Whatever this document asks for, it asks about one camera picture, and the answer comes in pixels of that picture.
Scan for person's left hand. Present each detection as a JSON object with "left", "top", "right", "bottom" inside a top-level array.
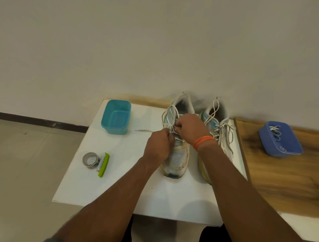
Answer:
[{"left": 143, "top": 128, "right": 176, "bottom": 166}]

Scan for person's right hand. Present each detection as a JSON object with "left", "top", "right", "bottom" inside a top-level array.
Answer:
[{"left": 174, "top": 113, "right": 215, "bottom": 151}]

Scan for worn white sneaker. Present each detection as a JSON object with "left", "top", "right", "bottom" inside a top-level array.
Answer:
[
  {"left": 159, "top": 92, "right": 195, "bottom": 179},
  {"left": 198, "top": 97, "right": 237, "bottom": 185}
]

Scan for person's left forearm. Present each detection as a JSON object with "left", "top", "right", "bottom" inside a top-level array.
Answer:
[{"left": 52, "top": 157, "right": 161, "bottom": 242}]

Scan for person's right forearm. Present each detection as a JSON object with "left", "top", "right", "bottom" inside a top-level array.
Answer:
[{"left": 197, "top": 142, "right": 303, "bottom": 242}]

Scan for orange thread wristband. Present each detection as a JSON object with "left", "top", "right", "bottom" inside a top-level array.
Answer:
[{"left": 193, "top": 136, "right": 218, "bottom": 152}]

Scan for teal plastic container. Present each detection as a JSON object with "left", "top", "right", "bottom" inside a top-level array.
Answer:
[{"left": 101, "top": 99, "right": 132, "bottom": 135}]

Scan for green utility cutter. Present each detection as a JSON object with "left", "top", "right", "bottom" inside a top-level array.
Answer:
[{"left": 96, "top": 152, "right": 110, "bottom": 178}]

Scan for grey tape roll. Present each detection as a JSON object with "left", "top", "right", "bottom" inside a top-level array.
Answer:
[{"left": 82, "top": 152, "right": 99, "bottom": 169}]

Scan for blue plastic container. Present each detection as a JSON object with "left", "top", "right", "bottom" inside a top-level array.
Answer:
[{"left": 258, "top": 121, "right": 304, "bottom": 158}]

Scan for black trousers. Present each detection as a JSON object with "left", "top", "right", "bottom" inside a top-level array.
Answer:
[{"left": 121, "top": 215, "right": 234, "bottom": 242}]

